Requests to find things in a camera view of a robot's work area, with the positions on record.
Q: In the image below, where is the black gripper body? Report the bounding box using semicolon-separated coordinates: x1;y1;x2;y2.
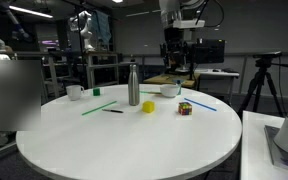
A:
163;27;191;52

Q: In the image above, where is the yellow block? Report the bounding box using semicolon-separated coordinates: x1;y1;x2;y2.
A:
141;100;156;114

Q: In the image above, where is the wooden table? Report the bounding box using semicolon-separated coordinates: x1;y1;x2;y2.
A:
143;72;199;90

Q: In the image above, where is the teal hand sanitizer bottle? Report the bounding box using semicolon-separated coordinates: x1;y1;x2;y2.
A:
175;78;183;96

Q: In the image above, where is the black monitor on stand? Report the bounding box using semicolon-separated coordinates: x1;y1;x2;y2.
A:
191;38;226;73

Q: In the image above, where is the white bowl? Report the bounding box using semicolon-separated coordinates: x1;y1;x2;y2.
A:
159;83;181;99

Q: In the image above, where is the white desk with keyboard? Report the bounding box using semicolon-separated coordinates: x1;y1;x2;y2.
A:
194;67;241;95

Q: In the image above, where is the stainless steel bottle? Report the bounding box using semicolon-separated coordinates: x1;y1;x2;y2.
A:
127;63;141;107

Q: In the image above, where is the blue straw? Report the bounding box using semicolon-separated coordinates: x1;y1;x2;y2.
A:
183;97;218;113

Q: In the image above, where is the multicoloured Rubik's cube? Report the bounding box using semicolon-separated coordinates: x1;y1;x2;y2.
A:
177;101;193;117

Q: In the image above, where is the blue hanging cloth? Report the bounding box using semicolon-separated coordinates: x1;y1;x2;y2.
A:
91;9;112;45

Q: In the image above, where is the black pen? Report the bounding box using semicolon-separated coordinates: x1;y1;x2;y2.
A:
101;108;125;114

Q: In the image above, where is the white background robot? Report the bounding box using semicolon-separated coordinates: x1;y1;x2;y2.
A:
68;9;96;53

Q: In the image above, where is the white mug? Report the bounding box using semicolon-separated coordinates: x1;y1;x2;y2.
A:
65;84;85;102

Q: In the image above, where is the ceiling light strip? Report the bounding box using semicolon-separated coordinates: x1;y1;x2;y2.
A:
0;0;54;20

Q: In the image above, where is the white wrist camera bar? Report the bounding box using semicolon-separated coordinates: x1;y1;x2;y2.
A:
172;19;206;30

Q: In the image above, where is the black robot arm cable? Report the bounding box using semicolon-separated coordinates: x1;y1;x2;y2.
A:
195;0;226;30

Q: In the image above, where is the grey metal frame table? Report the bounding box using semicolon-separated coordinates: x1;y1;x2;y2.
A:
83;49;120;89

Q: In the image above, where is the black camera tripod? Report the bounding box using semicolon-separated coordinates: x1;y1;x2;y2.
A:
237;50;288;118

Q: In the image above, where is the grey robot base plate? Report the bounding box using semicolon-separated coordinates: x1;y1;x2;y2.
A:
263;124;288;175

